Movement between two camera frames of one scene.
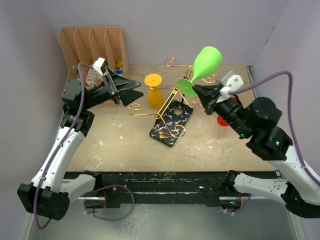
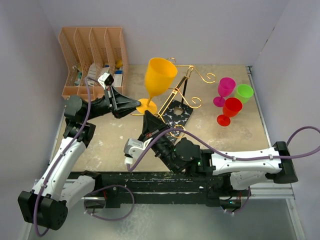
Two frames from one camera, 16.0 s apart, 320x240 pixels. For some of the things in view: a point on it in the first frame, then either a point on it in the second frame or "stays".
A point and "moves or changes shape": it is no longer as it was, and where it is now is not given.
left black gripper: (117, 83) -> (115, 101)
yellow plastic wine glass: (155, 96) moves or changes shape
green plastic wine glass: (207, 63) -> (244, 92)
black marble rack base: (171, 123) stays
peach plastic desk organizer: (86, 45) stays
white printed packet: (91, 76) stays
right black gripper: (207, 95) -> (152, 126)
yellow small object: (119, 63) stays
